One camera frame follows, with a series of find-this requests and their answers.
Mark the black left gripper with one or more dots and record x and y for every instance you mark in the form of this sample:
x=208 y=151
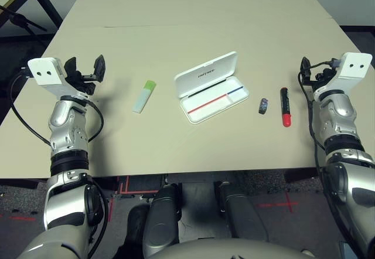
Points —
x=83 y=83

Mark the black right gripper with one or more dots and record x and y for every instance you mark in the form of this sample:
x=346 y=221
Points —
x=322 y=77

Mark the red and black marker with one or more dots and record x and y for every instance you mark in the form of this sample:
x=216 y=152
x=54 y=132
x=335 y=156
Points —
x=286 y=109

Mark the small dark eraser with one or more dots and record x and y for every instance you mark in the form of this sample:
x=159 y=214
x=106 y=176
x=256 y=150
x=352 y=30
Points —
x=263 y=106

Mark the white plastic pencil case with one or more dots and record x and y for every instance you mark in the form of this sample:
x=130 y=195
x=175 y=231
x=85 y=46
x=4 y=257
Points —
x=205 y=71

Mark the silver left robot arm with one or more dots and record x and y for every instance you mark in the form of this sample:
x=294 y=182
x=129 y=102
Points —
x=67 y=130

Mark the black tripod stand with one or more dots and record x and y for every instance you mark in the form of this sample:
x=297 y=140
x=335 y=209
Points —
x=20 y=20

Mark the red floor tape corner lines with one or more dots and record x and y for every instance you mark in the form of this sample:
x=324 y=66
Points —
x=134 y=194

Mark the grey robot right leg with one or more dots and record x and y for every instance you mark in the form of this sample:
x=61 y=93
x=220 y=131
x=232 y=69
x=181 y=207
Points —
x=243 y=218

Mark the grey robot leg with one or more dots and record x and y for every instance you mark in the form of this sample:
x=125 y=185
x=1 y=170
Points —
x=159 y=221
x=243 y=218

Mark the short red floor tape strip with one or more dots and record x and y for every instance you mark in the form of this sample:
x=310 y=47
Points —
x=23 y=218

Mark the grey robot left leg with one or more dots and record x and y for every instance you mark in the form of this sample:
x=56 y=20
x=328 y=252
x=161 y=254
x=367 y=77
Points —
x=159 y=221

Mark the white shoe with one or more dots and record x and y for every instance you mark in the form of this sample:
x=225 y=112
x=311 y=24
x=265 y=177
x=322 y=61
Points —
x=307 y=252

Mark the grey robot torso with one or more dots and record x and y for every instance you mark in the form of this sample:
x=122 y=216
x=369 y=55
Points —
x=228 y=250

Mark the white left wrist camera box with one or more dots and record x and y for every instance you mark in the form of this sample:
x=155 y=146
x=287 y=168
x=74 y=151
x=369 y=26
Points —
x=47 y=74

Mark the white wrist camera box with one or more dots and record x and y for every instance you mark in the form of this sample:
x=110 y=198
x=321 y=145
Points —
x=354 y=65
x=47 y=74

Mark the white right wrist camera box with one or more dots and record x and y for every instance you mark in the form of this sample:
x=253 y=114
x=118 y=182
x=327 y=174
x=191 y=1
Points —
x=354 y=65

